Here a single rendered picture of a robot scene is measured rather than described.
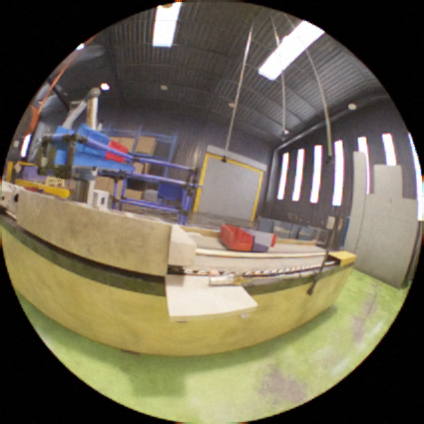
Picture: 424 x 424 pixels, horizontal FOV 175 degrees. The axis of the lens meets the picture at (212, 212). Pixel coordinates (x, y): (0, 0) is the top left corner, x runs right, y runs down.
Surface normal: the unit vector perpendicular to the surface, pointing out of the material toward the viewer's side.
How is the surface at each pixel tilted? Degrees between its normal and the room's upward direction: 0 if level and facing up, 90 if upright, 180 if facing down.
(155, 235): 80
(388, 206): 90
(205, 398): 0
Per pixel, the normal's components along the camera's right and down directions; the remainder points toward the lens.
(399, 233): -0.94, -0.18
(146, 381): 0.21, -0.97
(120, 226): 0.29, -0.03
